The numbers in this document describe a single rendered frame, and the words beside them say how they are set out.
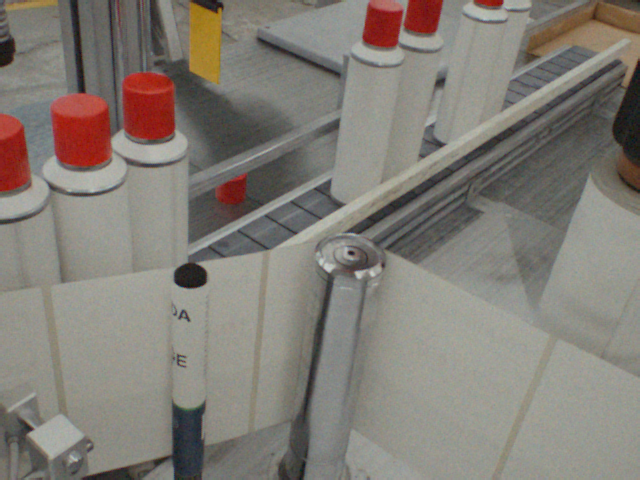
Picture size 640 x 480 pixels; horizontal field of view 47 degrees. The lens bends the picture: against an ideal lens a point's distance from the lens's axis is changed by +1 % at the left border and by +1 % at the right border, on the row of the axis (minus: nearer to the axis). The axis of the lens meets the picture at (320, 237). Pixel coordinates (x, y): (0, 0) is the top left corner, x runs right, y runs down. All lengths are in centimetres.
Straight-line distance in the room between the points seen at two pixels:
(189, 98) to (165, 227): 55
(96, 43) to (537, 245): 46
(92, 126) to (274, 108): 61
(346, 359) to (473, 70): 52
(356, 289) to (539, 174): 66
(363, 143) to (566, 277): 26
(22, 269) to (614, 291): 37
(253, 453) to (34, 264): 19
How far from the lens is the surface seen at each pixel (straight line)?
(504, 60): 91
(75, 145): 46
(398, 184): 74
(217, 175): 63
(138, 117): 48
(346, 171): 73
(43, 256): 47
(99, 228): 48
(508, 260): 73
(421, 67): 73
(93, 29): 61
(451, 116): 88
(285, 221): 72
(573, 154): 108
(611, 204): 49
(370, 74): 68
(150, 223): 51
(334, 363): 40
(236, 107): 104
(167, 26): 161
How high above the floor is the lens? 129
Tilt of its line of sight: 36 degrees down
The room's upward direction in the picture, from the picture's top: 8 degrees clockwise
